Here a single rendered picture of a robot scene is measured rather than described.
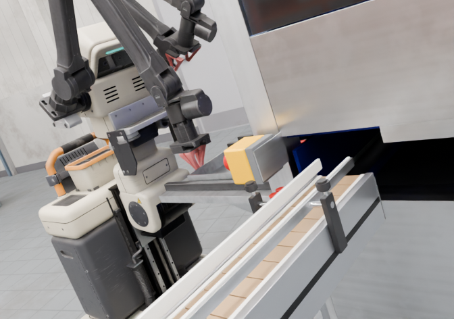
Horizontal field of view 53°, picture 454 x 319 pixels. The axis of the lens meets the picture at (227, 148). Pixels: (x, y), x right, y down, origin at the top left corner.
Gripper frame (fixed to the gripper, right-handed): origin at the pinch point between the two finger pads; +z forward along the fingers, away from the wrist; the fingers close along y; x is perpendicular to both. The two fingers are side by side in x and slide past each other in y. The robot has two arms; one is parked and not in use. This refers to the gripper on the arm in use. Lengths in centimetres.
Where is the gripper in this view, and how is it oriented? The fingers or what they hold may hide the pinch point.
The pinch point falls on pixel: (200, 169)
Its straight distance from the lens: 126.1
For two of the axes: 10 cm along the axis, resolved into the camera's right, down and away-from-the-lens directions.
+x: 6.0, -4.1, 6.9
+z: 3.4, 9.1, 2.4
